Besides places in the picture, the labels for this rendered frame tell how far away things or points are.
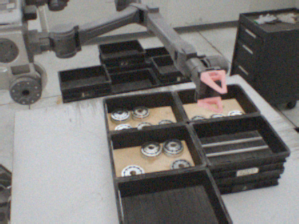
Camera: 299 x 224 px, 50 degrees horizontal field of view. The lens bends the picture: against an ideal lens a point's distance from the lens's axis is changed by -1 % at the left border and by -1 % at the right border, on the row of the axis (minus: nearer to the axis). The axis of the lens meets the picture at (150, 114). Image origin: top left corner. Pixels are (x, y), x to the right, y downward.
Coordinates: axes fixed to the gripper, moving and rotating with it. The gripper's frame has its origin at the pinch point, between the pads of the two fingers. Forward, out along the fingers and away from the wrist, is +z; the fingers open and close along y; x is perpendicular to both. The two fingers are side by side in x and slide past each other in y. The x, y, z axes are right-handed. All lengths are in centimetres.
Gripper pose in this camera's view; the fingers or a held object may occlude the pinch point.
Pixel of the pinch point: (221, 101)
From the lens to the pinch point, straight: 87.4
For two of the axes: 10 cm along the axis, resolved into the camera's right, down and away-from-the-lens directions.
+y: -0.2, 8.0, 6.0
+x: -9.6, 1.6, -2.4
